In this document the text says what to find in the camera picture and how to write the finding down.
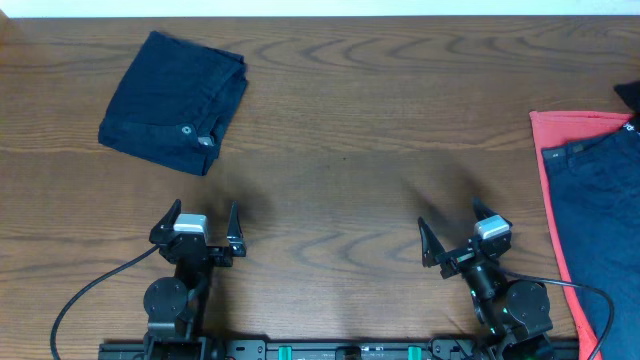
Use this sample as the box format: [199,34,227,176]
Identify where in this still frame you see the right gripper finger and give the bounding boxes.
[472,198,499,223]
[418,217,445,267]

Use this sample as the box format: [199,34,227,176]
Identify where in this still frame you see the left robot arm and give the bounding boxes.
[143,200,247,360]

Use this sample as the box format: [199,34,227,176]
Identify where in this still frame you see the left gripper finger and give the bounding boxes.
[226,201,247,257]
[149,199,181,245]

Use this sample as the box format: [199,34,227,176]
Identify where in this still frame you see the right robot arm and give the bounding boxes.
[418,199,556,359]

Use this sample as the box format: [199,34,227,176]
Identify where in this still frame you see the black printed garment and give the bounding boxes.
[614,81,640,132]

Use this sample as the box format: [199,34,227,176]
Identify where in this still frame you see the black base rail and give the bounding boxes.
[97,338,581,360]

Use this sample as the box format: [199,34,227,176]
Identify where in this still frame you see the red cloth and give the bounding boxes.
[529,111,631,360]

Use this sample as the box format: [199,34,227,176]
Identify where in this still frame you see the folded dark navy shorts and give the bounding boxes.
[98,31,248,176]

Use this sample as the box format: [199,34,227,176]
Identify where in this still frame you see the blue denim shorts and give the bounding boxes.
[541,129,639,359]

